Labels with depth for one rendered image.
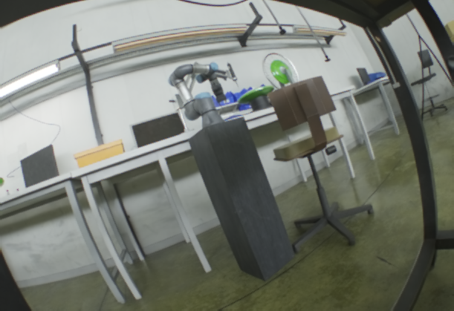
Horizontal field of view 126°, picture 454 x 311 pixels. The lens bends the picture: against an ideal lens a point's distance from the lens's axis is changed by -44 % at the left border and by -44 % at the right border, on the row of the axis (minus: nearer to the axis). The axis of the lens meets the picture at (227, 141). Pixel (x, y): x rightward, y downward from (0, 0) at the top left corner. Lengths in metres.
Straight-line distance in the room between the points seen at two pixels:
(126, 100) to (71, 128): 0.71
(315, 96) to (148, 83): 1.91
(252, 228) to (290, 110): 0.60
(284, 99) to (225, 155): 0.39
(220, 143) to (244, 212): 0.35
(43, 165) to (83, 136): 0.57
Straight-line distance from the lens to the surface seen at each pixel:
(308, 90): 1.04
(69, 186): 1.41
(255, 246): 1.05
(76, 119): 2.49
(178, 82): 1.24
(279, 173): 2.69
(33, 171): 2.33
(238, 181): 0.98
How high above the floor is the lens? 0.68
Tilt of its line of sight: 4 degrees up
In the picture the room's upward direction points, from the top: 21 degrees counter-clockwise
